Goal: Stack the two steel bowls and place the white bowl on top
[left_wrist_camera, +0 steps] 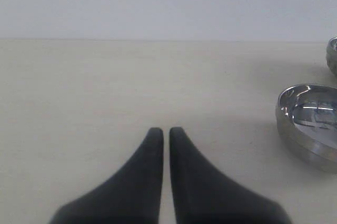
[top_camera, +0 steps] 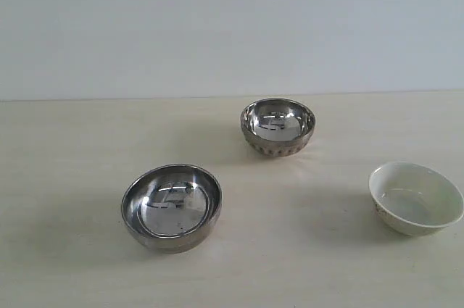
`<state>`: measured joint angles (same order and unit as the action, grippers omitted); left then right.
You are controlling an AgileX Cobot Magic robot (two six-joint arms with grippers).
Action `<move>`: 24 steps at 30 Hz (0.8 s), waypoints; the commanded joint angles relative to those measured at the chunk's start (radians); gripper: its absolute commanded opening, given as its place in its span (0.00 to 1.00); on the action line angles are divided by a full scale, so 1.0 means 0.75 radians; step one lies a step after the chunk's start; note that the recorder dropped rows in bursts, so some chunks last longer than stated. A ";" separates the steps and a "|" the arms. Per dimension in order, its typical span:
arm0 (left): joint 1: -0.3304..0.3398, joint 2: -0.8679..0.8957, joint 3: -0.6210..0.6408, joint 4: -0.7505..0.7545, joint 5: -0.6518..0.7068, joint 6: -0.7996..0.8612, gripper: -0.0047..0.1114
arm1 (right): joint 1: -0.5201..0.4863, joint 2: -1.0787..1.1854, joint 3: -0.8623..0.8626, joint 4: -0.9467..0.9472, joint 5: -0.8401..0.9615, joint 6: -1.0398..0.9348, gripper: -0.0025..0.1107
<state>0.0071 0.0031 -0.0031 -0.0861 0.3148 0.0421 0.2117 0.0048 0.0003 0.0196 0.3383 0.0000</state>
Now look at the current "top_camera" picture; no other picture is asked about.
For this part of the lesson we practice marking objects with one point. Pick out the ribbed steel bowl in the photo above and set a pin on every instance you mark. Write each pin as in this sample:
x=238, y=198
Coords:
x=277, y=127

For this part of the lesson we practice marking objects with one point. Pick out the plain steel bowl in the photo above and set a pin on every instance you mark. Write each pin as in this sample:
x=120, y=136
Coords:
x=172, y=208

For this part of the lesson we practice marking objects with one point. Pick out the white ceramic bowl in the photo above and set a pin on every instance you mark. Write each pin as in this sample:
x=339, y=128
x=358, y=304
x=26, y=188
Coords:
x=414, y=200

